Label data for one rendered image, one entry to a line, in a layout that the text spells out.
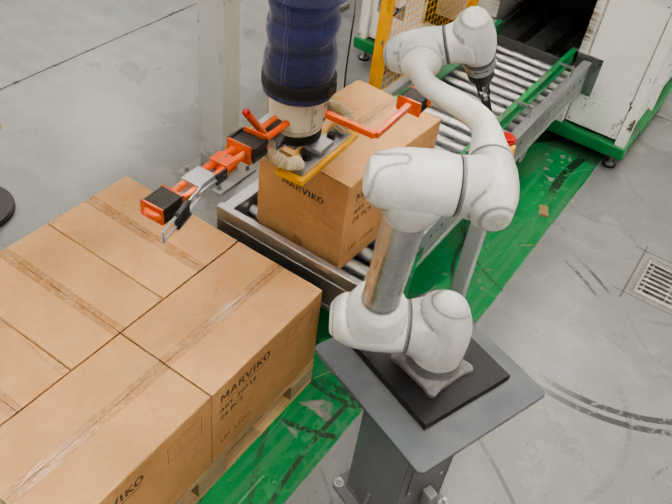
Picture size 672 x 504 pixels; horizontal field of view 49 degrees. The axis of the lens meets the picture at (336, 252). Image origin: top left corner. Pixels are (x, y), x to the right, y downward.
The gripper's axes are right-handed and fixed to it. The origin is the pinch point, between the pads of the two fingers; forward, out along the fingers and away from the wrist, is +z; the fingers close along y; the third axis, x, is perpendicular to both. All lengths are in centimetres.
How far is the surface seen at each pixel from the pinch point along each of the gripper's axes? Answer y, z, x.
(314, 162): 8, -2, -54
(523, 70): -120, 159, 29
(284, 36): -11, -38, -50
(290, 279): 25, 47, -78
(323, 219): 8, 37, -62
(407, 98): -12.9, 5.8, -23.1
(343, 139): -3.9, 7.2, -45.5
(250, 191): -19, 53, -95
